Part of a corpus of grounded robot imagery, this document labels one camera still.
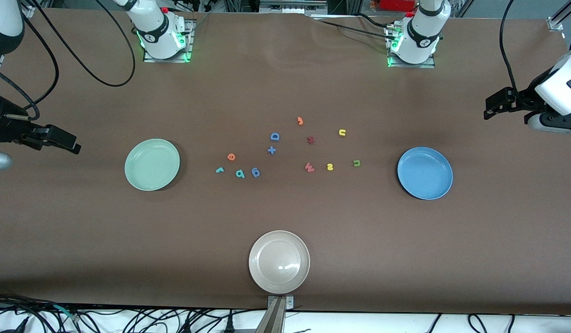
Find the pale green plate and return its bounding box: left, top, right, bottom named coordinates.
left=124, top=139, right=180, bottom=191

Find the blue plate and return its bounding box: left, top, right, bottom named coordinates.
left=397, top=147, right=453, bottom=200

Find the red box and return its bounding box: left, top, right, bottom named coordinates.
left=378, top=0, right=418, bottom=12

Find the beige plate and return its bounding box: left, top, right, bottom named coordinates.
left=248, top=230, right=310, bottom=295

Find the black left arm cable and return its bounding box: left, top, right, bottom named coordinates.
left=499, top=0, right=520, bottom=93

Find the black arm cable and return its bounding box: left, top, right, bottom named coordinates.
left=33, top=0, right=136, bottom=87
left=0, top=0, right=59, bottom=122
left=499, top=0, right=520, bottom=93

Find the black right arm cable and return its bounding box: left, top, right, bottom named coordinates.
left=0, top=0, right=59, bottom=122
left=33, top=0, right=136, bottom=87

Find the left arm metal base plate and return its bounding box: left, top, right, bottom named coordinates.
left=387, top=25, right=436, bottom=69

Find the black table cable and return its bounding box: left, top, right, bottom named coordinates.
left=355, top=13, right=409, bottom=30
left=313, top=18, right=393, bottom=38

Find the teal floor cable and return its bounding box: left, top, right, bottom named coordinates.
left=53, top=304, right=79, bottom=323

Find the aluminium frame rail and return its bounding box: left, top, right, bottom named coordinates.
left=260, top=0, right=329, bottom=14

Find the aluminium front camera post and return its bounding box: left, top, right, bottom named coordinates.
left=255, top=295, right=294, bottom=333

